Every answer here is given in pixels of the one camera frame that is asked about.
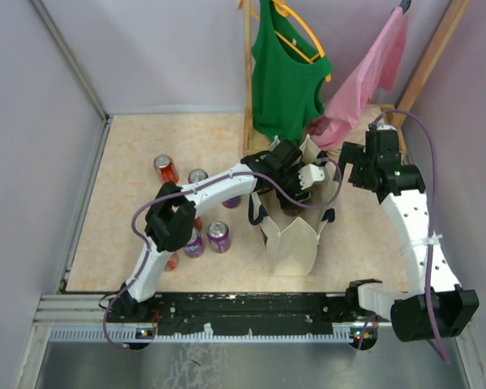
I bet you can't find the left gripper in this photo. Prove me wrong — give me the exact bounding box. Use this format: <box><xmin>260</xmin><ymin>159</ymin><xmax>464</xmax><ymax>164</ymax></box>
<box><xmin>274</xmin><ymin>162</ymin><xmax>313</xmax><ymax>211</ymax></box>

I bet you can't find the purple Fanta can top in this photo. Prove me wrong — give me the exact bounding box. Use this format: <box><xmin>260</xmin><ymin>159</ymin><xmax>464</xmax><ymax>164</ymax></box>
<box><xmin>282</xmin><ymin>205</ymin><xmax>302</xmax><ymax>217</ymax></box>

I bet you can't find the purple fanta can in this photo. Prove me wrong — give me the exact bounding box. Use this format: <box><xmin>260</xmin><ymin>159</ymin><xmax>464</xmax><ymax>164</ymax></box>
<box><xmin>282</xmin><ymin>205</ymin><xmax>302</xmax><ymax>217</ymax></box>
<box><xmin>187</xmin><ymin>169</ymin><xmax>209</xmax><ymax>184</ymax></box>
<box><xmin>183</xmin><ymin>228</ymin><xmax>205</xmax><ymax>259</ymax></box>
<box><xmin>207</xmin><ymin>220</ymin><xmax>231</xmax><ymax>254</ymax></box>
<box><xmin>222</xmin><ymin>196</ymin><xmax>241</xmax><ymax>209</ymax></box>

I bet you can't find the beige canvas tote bag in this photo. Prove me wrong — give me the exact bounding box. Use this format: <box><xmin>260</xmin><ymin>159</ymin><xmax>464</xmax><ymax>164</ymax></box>
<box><xmin>241</xmin><ymin>137</ymin><xmax>342</xmax><ymax>276</ymax></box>

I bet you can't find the red coke can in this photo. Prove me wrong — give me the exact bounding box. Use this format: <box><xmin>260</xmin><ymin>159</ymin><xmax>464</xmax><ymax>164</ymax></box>
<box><xmin>153</xmin><ymin>154</ymin><xmax>179</xmax><ymax>184</ymax></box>
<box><xmin>194</xmin><ymin>217</ymin><xmax>203</xmax><ymax>232</ymax></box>
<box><xmin>164</xmin><ymin>252</ymin><xmax>180</xmax><ymax>271</ymax></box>

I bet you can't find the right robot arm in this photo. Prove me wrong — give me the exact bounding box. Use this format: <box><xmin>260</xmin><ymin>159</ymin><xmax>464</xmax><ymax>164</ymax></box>
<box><xmin>339</xmin><ymin>128</ymin><xmax>480</xmax><ymax>342</ymax></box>

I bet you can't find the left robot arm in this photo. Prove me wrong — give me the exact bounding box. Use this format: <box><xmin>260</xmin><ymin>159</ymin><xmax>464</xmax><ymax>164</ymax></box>
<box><xmin>113</xmin><ymin>140</ymin><xmax>309</xmax><ymax>322</ymax></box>

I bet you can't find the beige folded cloth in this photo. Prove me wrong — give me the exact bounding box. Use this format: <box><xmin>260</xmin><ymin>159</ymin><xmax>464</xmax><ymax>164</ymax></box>
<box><xmin>358</xmin><ymin>104</ymin><xmax>394</xmax><ymax>130</ymax></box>

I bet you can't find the wooden clothes rack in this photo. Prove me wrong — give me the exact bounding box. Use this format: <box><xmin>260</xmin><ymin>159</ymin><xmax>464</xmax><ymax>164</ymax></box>
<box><xmin>238</xmin><ymin>1</ymin><xmax>471</xmax><ymax>156</ymax></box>

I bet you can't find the purple Fanta can middle right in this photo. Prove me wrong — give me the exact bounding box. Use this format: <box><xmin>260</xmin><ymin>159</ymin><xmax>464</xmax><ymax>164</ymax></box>
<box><xmin>222</xmin><ymin>196</ymin><xmax>241</xmax><ymax>209</ymax></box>

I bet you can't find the purple Fanta can middle left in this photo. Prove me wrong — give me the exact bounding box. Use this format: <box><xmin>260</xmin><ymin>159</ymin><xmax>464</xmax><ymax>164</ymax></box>
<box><xmin>187</xmin><ymin>169</ymin><xmax>209</xmax><ymax>184</ymax></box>

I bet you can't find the pink shirt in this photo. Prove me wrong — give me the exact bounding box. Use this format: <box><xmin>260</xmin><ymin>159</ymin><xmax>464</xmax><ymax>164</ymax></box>
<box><xmin>309</xmin><ymin>5</ymin><xmax>408</xmax><ymax>151</ymax></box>

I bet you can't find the green tank top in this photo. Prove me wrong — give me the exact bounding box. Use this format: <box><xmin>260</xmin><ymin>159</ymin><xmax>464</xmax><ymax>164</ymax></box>
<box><xmin>251</xmin><ymin>1</ymin><xmax>333</xmax><ymax>145</ymax></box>

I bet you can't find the purple Fanta can lower right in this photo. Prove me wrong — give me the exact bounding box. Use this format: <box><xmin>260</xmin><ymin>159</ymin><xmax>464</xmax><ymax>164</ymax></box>
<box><xmin>207</xmin><ymin>220</ymin><xmax>231</xmax><ymax>254</ymax></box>

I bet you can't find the purple Fanta can lower left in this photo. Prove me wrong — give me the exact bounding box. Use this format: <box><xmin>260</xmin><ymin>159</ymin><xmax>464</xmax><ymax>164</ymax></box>
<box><xmin>183</xmin><ymin>228</ymin><xmax>205</xmax><ymax>259</ymax></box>

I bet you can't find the yellow clothes hanger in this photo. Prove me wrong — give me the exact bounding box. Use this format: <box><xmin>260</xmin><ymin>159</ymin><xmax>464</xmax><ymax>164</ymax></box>
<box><xmin>237</xmin><ymin>0</ymin><xmax>333</xmax><ymax>83</ymax></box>

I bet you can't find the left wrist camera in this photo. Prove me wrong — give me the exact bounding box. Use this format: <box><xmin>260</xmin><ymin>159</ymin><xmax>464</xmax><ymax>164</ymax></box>
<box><xmin>298</xmin><ymin>164</ymin><xmax>326</xmax><ymax>190</ymax></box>

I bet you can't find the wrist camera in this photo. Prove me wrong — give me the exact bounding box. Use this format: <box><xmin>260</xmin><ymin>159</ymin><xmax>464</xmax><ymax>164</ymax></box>
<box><xmin>298</xmin><ymin>164</ymin><xmax>326</xmax><ymax>190</ymax></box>
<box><xmin>368</xmin><ymin>123</ymin><xmax>397</xmax><ymax>132</ymax></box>

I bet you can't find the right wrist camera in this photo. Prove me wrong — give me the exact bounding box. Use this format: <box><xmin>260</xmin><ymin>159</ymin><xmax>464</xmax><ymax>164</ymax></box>
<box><xmin>368</xmin><ymin>123</ymin><xmax>397</xmax><ymax>132</ymax></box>

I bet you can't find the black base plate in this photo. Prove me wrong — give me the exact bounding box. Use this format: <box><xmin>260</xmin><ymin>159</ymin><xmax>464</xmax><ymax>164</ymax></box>
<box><xmin>107</xmin><ymin>292</ymin><xmax>373</xmax><ymax>336</ymax></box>

